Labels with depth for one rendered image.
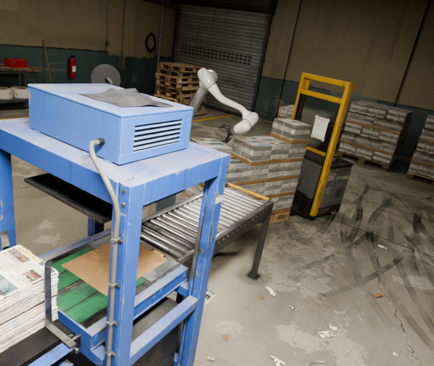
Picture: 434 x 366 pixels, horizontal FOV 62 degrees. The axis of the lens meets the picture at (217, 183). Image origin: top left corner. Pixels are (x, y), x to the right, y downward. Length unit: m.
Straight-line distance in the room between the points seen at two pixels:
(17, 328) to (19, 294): 0.17
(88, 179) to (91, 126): 0.23
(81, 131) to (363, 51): 9.18
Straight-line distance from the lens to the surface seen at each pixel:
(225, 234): 2.57
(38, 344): 1.77
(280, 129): 4.51
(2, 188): 2.05
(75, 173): 1.47
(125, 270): 1.43
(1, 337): 1.72
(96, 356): 1.84
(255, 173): 4.12
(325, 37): 10.55
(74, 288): 2.01
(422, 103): 10.07
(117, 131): 1.42
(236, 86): 11.52
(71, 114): 1.62
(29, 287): 1.65
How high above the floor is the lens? 2.05
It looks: 21 degrees down
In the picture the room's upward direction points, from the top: 9 degrees clockwise
